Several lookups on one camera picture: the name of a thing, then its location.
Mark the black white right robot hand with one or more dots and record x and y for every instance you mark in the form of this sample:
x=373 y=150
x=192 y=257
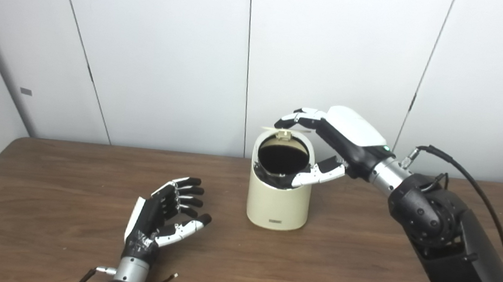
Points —
x=355 y=133

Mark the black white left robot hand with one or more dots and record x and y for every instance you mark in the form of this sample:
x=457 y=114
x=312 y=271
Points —
x=144 y=223

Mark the cream round bin lid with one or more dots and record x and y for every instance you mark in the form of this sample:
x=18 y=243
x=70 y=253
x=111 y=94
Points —
x=284 y=134

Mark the cream lidded trash bin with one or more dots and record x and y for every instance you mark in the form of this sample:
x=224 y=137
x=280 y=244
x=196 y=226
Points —
x=277 y=204

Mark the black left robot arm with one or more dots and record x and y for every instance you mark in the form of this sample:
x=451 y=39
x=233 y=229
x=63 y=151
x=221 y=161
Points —
x=130 y=273

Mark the small gray wall tag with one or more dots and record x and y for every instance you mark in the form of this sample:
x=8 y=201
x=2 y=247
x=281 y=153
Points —
x=26 y=91

